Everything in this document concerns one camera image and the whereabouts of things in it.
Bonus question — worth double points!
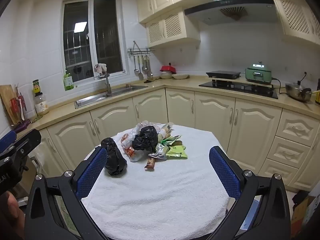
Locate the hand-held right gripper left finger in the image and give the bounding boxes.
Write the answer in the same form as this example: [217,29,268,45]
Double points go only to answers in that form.
[24,146,110,240]

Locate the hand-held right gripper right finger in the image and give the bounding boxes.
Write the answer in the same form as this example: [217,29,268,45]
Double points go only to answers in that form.
[204,145,292,240]

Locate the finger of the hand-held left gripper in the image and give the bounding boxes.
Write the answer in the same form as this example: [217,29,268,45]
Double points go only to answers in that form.
[7,129,42,161]
[0,130,17,153]

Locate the white trash bin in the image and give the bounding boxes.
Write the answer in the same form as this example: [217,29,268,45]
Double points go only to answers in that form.
[239,196,263,230]

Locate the person's left hand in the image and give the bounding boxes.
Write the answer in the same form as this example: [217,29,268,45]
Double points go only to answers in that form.
[0,191,26,240]

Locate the white translucent plastic bag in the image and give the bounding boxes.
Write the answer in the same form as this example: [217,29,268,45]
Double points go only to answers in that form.
[29,145,49,173]

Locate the rolled black plastic bag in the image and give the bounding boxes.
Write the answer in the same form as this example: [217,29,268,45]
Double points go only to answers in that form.
[101,137,127,176]

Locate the red kitchen tools holder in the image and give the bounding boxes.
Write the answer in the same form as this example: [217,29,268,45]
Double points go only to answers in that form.
[9,85,32,133]

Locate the clear jar white label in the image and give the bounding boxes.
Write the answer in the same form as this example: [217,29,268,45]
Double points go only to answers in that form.
[34,92,50,117]

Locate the wooden cutting board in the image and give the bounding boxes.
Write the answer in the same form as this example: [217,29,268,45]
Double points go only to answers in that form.
[0,84,19,125]

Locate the clear bag with red print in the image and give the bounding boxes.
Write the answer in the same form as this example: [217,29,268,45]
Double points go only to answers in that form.
[121,121,151,162]

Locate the light green snack packet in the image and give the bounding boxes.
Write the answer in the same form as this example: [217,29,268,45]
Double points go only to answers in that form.
[165,145,188,160]

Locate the cream base cabinets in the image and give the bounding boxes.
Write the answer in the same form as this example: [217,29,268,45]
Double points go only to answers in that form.
[32,87,320,193]

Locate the dark jar yellow label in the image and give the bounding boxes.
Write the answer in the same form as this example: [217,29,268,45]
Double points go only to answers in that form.
[32,79,42,95]

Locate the brown snack wrapper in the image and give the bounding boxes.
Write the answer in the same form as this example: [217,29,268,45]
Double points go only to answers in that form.
[144,155,157,172]

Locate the crumpled black plastic bag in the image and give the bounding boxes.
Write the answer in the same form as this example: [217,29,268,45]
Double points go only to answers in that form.
[132,126,159,153]

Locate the white towel covered table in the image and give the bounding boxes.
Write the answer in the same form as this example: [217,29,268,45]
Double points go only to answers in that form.
[81,124,229,239]

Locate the green dish soap bottle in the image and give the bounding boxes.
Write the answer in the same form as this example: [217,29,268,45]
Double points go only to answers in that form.
[63,69,75,91]

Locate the steel sink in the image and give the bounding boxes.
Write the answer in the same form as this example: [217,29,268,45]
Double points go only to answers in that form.
[74,85,148,109]

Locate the black gas stove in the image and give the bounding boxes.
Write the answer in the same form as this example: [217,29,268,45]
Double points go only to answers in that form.
[199,81,279,99]

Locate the brown cardboard box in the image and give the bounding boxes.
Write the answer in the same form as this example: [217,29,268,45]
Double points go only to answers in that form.
[291,195,320,239]

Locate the steel faucet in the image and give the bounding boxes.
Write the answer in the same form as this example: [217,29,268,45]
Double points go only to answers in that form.
[94,65,113,97]

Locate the black induction cooker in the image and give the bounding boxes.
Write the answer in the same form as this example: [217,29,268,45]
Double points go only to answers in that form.
[206,70,241,79]

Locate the green electric cooker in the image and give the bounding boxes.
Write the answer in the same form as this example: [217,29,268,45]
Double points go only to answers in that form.
[244,61,273,83]

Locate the steel pot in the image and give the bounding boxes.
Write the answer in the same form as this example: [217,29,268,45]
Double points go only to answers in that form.
[285,80,313,102]

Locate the dark window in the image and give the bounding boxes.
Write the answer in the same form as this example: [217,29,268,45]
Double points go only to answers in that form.
[61,0,127,83]

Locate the black range hood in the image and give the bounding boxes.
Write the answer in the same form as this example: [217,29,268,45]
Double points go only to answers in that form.
[184,0,278,26]

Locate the black power cable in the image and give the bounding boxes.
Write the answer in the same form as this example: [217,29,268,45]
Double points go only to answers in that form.
[272,77,288,95]

